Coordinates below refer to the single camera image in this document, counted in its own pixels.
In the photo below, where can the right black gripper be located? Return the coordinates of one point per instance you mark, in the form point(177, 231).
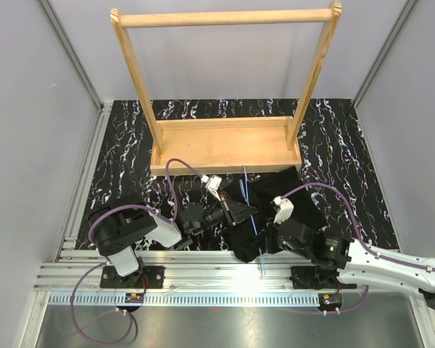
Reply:
point(277, 224)

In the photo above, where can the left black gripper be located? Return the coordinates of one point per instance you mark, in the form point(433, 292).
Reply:
point(233, 212)

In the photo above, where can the light blue wire hanger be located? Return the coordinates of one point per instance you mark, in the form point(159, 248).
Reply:
point(244, 187)

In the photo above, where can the black trousers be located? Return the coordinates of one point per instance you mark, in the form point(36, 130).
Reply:
point(240, 238)

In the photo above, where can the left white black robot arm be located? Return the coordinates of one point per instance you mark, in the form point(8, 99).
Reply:
point(114, 229)

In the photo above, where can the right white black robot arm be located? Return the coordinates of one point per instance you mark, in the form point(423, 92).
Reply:
point(339, 260)

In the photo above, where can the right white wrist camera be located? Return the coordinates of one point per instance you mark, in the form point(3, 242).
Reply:
point(283, 209)

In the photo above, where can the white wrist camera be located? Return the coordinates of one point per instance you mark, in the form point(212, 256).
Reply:
point(212, 183)
point(283, 209)

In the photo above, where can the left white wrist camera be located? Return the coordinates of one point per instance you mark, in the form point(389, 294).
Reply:
point(212, 183)

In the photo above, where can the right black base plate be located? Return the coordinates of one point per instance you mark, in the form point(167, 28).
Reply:
point(315, 278)

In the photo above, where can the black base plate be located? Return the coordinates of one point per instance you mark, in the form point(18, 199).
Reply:
point(315, 278)
point(150, 276)

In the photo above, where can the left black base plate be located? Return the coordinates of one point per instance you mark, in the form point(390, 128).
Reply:
point(150, 276)

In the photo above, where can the slotted grey cable duct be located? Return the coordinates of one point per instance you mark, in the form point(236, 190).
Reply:
point(296, 299)

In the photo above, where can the left aluminium frame post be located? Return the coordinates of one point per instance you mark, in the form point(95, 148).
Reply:
point(64, 40)

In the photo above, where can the aluminium frame post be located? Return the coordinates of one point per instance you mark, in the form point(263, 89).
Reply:
point(396, 29)
point(64, 40)

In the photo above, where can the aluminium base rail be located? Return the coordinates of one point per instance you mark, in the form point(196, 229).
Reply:
point(192, 271)

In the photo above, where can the right aluminium frame post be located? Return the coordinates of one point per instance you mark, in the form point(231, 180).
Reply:
point(396, 29)

